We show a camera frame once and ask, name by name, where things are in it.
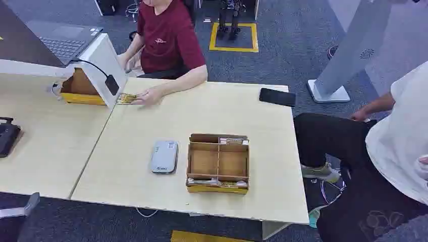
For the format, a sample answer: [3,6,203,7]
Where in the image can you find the black robot legs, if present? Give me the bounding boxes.
[216,0,246,41]

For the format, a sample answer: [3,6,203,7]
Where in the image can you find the person in red shirt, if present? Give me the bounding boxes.
[117,0,208,107]

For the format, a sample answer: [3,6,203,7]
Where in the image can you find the cable loops on floor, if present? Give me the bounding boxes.
[311,177,347,205]

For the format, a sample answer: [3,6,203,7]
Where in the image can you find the person in white shirt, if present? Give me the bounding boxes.
[293,62,428,242]

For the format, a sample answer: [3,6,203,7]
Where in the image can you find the wooden box with dividers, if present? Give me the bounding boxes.
[186,133,250,196]

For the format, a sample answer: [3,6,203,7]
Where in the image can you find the stack of yellow cards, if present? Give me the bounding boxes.
[116,93,138,105]

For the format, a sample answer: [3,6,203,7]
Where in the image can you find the office chair base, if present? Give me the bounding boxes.
[125,0,140,23]

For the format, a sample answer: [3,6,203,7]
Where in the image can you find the cards, long grey row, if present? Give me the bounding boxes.
[187,177,248,189]

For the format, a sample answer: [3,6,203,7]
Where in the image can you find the black desk device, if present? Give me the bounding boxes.
[0,116,22,159]

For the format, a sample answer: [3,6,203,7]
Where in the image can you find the white laptop stand box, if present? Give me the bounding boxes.
[0,33,128,110]

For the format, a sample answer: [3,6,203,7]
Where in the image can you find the black power adapter with cable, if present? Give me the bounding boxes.
[70,58,120,96]

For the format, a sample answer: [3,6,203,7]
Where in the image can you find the brown cardboard box, yellow edge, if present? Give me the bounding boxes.
[60,68,108,107]

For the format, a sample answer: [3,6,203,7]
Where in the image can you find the black smartphone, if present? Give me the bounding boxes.
[258,87,297,108]

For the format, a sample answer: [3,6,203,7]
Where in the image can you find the white desk leg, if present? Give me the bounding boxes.
[261,220,292,241]

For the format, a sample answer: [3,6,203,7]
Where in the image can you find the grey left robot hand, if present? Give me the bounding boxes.
[23,192,41,217]

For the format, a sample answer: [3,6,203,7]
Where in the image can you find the white pillar stand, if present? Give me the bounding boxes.
[307,0,393,103]

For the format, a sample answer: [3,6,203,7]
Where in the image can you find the white cable under desk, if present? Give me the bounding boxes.
[135,207,159,218]

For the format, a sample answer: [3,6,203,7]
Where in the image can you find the dark grey laptop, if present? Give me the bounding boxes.
[0,0,103,69]

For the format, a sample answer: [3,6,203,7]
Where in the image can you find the cards, pale stack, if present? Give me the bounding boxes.
[219,137,250,146]

